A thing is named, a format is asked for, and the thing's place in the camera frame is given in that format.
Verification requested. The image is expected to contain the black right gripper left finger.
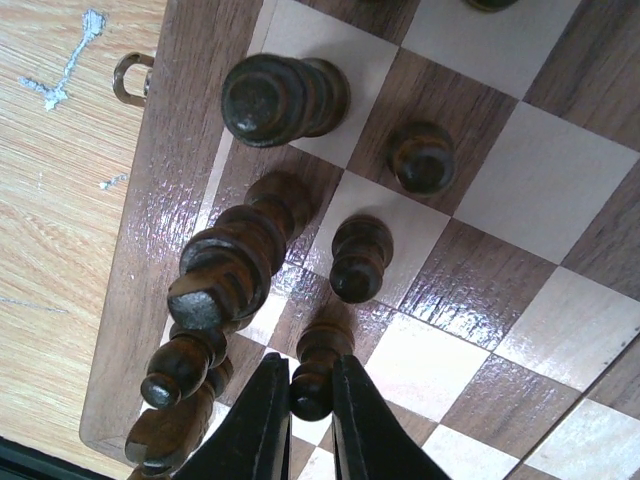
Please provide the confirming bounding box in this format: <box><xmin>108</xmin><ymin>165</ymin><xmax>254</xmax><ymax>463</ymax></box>
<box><xmin>174</xmin><ymin>353</ymin><xmax>291</xmax><ymax>480</ymax></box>

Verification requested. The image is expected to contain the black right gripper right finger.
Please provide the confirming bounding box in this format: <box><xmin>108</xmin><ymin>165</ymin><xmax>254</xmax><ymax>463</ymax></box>
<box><xmin>332</xmin><ymin>355</ymin><xmax>445</xmax><ymax>480</ymax></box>

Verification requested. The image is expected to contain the dark pawn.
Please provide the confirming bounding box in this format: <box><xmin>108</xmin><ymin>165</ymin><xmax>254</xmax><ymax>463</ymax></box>
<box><xmin>290</xmin><ymin>315</ymin><xmax>355</xmax><ymax>422</ymax></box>
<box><xmin>329</xmin><ymin>214</ymin><xmax>394</xmax><ymax>304</ymax></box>
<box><xmin>386</xmin><ymin>121</ymin><xmax>456</xmax><ymax>197</ymax></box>

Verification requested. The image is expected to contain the dark knight on board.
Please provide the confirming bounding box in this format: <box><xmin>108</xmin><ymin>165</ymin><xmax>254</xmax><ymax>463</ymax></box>
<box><xmin>124</xmin><ymin>358</ymin><xmax>234</xmax><ymax>479</ymax></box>

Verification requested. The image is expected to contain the dark bishop on board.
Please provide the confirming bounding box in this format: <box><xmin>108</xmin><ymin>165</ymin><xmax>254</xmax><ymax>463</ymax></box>
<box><xmin>140</xmin><ymin>323</ymin><xmax>234</xmax><ymax>409</ymax></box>

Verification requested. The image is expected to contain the wooden chess board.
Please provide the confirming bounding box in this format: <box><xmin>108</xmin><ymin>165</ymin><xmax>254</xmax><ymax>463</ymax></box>
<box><xmin>79</xmin><ymin>1</ymin><xmax>639</xmax><ymax>479</ymax></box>

